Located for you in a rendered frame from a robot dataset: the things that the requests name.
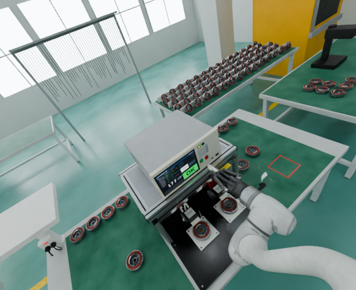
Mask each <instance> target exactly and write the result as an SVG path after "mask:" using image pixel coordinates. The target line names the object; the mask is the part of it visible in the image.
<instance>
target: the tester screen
mask: <svg viewBox="0 0 356 290"><path fill-rule="evenodd" d="M193 159H196V158H195V154H194V151H192V152H191V153H189V154H188V155H187V156H185V157H184V158H183V159H181V160H180V161H178V162H177V163H176V164H174V165H173V166H172V167H170V168H169V169H168V170H166V171H165V172H163V173H162V174H161V175H159V176H158V177H157V178H156V181H157V182H158V184H159V186H160V188H161V189H162V191H163V193H164V195H166V194H168V193H169V192H170V191H172V190H173V189H174V188H175V187H177V186H178V185H179V184H181V183H182V182H183V181H184V180H186V179H187V178H188V177H187V178H186V179H184V177H183V173H184V172H186V171H187V170H188V169H190V168H191V167H192V166H193V165H195V164H196V163H197V161H196V162H195V163H194V164H193V165H191V166H190V167H189V168H187V169H186V170H185V171H183V172H181V168H182V167H184V166H185V165H186V164H188V163H189V162H191V161H192V160H193ZM198 169H199V168H198ZM196 171H197V170H196ZM193 174H194V172H193ZM191 175H192V174H191ZM175 179H177V182H179V181H180V180H181V179H182V182H180V183H179V184H177V185H176V186H175V187H174V188H172V189H171V190H170V191H169V192H167V193H166V194H165V192H166V191H167V190H168V189H169V188H171V187H172V186H173V185H174V184H173V185H172V186H171V187H169V188H168V186H167V185H169V184H170V183H171V182H172V181H174V180H175ZM177 182H176V183H177ZM176 183H175V184H176Z"/></svg>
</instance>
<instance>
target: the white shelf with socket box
mask: <svg viewBox="0 0 356 290"><path fill-rule="evenodd" d="M59 222H60V218H59V209H58V199H57V194H56V185H55V184H54V183H53V182H51V183H50V184H48V185H46V186H45V187H43V188H41V189H40V190H38V191H37V192H35V193H34V194H32V195H30V196H28V197H27V198H25V199H23V200H22V201H20V202H19V203H17V204H16V205H14V206H12V207H10V208H9V209H7V210H6V211H4V212H2V213H1V214H0V263H1V262H2V261H3V260H5V259H7V258H8V257H10V256H11V255H12V254H14V253H15V252H17V251H18V250H19V249H21V248H22V247H24V246H25V245H27V244H28V243H29V242H31V241H33V240H34V239H36V238H37V239H39V240H40V241H38V247H39V248H41V249H44V250H45V252H49V253H50V250H51V248H53V249H56V250H62V248H61V246H62V245H63V243H64V241H65V236H64V235H59V234H57V233H55V232H54V231H52V230H50V228H51V227H53V226H54V225H56V224H57V223H59ZM58 248H60V249H58ZM50 255H51V256H54V255H52V254H51V253H50Z"/></svg>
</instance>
